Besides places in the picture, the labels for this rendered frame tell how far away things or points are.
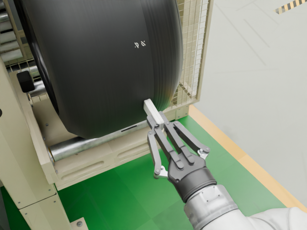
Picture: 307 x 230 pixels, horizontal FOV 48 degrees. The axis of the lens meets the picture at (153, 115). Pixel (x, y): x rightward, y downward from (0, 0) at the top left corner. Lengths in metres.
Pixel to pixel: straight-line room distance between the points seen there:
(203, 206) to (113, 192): 1.34
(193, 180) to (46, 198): 0.71
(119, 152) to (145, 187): 0.94
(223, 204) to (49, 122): 0.74
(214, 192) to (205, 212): 0.04
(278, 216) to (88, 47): 0.48
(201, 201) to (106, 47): 0.33
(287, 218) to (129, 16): 0.48
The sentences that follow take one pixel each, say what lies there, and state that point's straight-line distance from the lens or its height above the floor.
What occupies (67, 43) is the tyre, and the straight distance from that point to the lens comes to 0.65.
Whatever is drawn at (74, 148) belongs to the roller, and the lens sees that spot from 0.97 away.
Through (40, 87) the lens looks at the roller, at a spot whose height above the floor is 0.91.
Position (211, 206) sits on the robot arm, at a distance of 0.63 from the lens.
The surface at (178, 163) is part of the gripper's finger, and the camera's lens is 0.67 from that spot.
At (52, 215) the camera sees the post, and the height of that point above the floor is 0.50.
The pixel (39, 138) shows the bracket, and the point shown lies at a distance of 0.97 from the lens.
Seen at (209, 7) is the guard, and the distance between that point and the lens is 1.57.
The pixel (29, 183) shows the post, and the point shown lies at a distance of 1.16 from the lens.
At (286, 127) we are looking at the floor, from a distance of 2.34.
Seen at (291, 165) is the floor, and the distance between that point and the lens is 2.17.
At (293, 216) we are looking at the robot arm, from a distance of 0.73.
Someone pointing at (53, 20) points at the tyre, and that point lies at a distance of 0.66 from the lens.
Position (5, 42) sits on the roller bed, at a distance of 1.28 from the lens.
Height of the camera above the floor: 1.67
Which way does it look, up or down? 48 degrees down
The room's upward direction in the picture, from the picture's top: straight up
